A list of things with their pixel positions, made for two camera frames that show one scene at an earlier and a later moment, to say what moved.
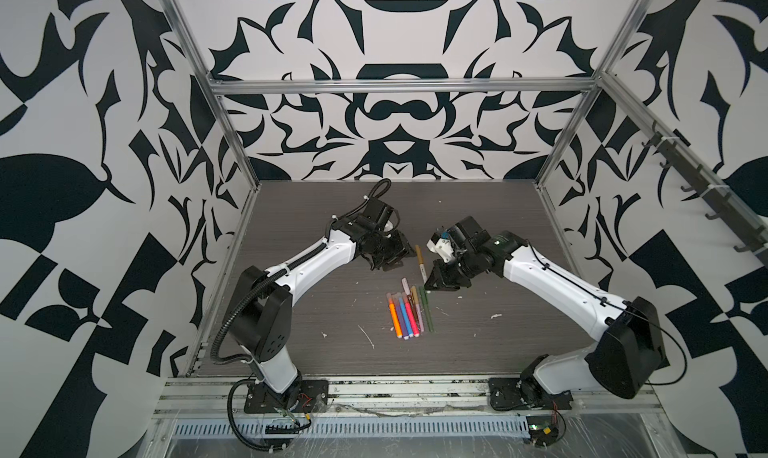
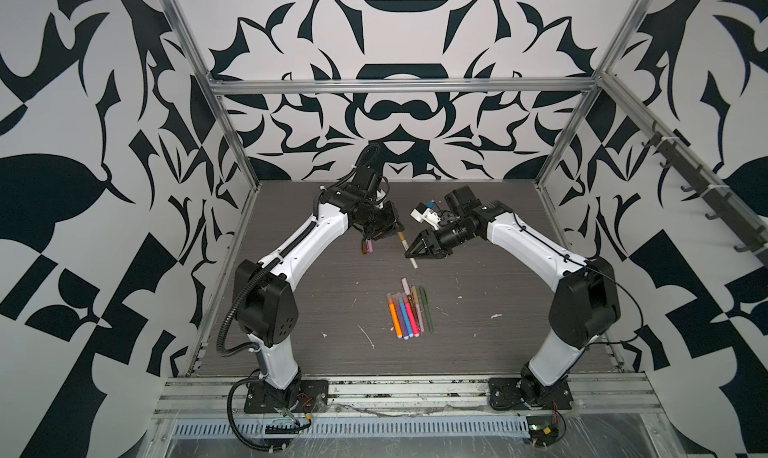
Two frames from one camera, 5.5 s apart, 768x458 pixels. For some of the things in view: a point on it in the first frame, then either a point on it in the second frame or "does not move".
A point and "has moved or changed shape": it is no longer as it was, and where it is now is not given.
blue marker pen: x=405 y=315 does not move
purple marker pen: x=400 y=316 does not move
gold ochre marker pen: x=421 y=263 has moved or changed shape
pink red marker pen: x=412 y=320 does not move
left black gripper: x=403 y=248 -> x=391 y=226
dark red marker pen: x=414 y=313 does not move
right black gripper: x=443 y=280 -> x=431 y=243
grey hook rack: x=718 y=197 does not move
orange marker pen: x=394 y=316 does not move
